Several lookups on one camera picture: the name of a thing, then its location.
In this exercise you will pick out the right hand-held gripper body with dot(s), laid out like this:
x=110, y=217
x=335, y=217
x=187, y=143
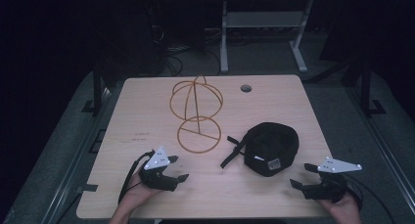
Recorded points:
x=336, y=165

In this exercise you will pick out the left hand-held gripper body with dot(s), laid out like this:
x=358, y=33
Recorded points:
x=157, y=160

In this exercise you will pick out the black cap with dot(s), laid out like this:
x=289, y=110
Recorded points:
x=270, y=147

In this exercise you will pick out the person's left hand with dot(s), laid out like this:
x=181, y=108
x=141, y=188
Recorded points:
x=138, y=194

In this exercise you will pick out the person's right hand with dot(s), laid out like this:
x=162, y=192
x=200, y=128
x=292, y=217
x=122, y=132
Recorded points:
x=345, y=209

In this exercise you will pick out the black metal stand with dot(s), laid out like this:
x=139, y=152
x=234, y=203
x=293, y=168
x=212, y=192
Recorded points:
x=97, y=87
x=367, y=87

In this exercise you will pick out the grey metal desk frame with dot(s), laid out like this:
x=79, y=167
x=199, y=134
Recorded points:
x=261, y=20

